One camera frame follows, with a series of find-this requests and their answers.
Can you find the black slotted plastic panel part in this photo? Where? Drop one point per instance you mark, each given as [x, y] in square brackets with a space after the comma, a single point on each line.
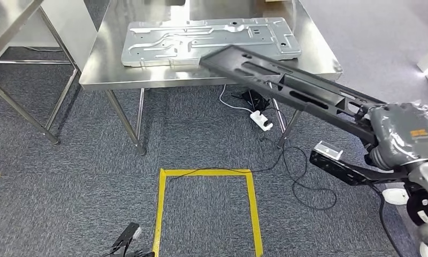
[228, 62]

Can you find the stainless steel workbench table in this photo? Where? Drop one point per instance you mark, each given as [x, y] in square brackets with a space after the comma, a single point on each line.
[104, 71]

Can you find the white cabinet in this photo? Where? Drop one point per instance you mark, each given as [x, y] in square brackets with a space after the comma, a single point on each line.
[75, 28]

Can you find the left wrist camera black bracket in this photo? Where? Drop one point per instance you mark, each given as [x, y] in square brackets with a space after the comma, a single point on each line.
[125, 236]

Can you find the white power strip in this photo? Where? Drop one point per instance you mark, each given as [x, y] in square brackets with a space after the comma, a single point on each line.
[260, 120]

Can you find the wrist camera black bracket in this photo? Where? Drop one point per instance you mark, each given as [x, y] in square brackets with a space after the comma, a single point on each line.
[341, 170]
[125, 236]

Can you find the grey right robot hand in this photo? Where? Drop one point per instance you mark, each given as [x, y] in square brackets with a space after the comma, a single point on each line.
[405, 134]

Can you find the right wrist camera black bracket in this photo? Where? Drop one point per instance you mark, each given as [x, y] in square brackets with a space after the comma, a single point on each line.
[341, 170]

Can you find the stamped sheet metal panel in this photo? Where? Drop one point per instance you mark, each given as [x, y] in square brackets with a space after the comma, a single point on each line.
[164, 42]

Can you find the stainless steel side table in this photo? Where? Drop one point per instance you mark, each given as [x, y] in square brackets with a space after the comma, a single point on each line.
[5, 28]

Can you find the white round floor object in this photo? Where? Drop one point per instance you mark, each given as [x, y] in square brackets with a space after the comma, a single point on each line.
[394, 197]

